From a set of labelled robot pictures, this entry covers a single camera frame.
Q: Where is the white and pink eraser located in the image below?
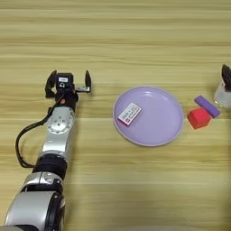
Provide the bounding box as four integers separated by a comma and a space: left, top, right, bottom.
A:
116, 102, 143, 127

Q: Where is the red cube block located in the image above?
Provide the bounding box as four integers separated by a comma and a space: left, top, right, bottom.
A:
187, 106, 212, 131

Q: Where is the lilac round plate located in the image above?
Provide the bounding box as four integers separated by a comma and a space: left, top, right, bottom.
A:
112, 86, 185, 148

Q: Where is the clear bottle with red cap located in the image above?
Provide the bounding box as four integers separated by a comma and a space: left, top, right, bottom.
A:
213, 79, 231, 109

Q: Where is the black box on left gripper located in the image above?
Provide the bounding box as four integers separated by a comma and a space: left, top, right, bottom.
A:
55, 72, 75, 91

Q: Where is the purple bar block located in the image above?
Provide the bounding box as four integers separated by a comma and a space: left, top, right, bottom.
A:
193, 95, 222, 119

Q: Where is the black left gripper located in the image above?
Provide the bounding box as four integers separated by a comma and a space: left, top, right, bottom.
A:
44, 69, 93, 113

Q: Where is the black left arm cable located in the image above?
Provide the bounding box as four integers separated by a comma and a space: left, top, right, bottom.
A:
14, 95, 65, 169

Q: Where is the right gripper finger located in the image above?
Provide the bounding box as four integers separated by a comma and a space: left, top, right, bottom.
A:
221, 63, 231, 92

